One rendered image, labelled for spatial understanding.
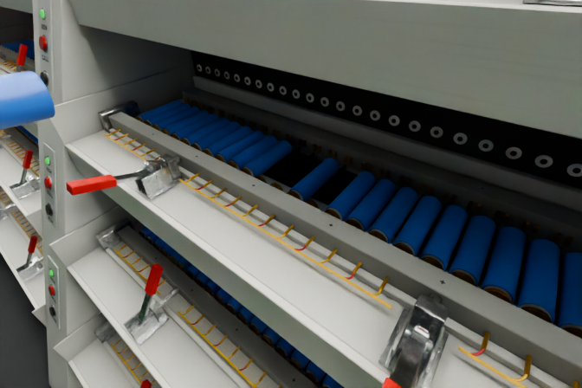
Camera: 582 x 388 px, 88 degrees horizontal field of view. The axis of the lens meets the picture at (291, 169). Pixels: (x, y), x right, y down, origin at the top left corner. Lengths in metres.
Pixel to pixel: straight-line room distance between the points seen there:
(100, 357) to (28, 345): 0.30
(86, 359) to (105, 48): 0.50
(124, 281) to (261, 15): 0.41
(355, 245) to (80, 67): 0.39
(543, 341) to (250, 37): 0.25
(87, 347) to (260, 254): 0.50
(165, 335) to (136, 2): 0.36
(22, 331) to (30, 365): 0.10
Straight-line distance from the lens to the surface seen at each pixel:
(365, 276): 0.23
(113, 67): 0.49
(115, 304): 0.49
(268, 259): 0.25
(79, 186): 0.30
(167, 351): 0.43
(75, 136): 0.49
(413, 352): 0.20
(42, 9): 0.51
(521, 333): 0.22
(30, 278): 0.88
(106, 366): 0.67
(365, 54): 0.17
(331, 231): 0.23
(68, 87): 0.48
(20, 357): 0.93
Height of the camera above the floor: 0.67
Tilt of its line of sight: 18 degrees down
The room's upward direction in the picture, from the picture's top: 13 degrees clockwise
